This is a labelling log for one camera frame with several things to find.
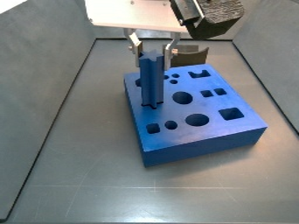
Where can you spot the black curved fixture stand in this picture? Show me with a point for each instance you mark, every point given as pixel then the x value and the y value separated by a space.
pixel 188 56

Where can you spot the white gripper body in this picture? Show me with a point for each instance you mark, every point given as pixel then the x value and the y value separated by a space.
pixel 135 14

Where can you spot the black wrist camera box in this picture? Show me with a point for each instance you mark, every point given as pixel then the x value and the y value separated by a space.
pixel 207 18

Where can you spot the blue foam shape-hole block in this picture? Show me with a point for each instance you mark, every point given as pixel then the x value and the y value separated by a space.
pixel 203 117

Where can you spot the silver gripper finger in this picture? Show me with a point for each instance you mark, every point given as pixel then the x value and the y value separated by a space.
pixel 135 43
pixel 170 51

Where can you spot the blue star-shaped prism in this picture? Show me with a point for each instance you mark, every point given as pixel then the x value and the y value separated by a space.
pixel 151 63

